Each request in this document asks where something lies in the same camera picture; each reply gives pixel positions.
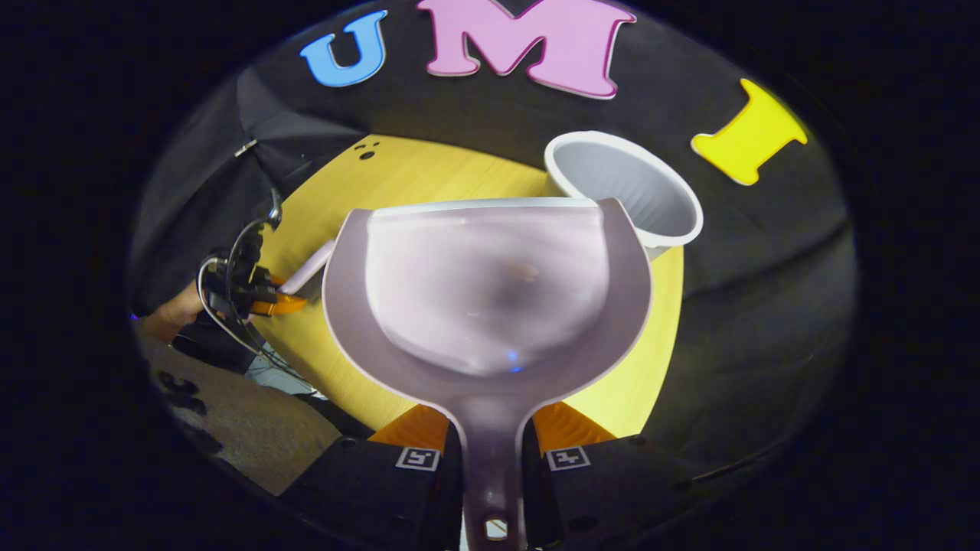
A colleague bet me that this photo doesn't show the white cable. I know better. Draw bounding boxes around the white cable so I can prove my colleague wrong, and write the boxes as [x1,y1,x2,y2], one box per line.
[198,256,322,395]

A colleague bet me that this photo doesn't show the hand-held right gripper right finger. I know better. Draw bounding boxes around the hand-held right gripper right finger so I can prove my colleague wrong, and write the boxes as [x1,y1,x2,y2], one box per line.
[524,402,690,551]

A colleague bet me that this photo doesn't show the mauve dustpan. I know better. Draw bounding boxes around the mauve dustpan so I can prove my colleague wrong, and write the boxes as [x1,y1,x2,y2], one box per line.
[322,197,654,551]

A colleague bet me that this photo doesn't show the black backdrop cloth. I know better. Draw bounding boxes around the black backdrop cloth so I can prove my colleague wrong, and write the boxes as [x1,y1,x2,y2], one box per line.
[130,0,858,491]

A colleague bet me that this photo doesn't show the small mauve broom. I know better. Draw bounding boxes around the small mauve broom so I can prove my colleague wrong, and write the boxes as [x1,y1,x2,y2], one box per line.
[279,241,336,295]

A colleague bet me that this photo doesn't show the white ribbed garbage bin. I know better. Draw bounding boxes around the white ribbed garbage bin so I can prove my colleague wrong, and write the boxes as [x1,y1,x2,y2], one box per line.
[544,132,704,261]

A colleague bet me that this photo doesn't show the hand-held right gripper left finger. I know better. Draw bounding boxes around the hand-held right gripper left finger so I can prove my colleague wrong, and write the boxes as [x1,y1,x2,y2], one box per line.
[283,403,464,551]

